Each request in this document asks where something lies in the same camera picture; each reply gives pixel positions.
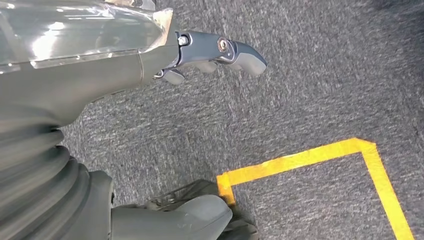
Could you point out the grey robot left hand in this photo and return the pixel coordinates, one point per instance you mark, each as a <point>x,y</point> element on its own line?
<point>82,76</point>

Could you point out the yellow floor tape square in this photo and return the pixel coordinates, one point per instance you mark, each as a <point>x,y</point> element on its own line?
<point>298,162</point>

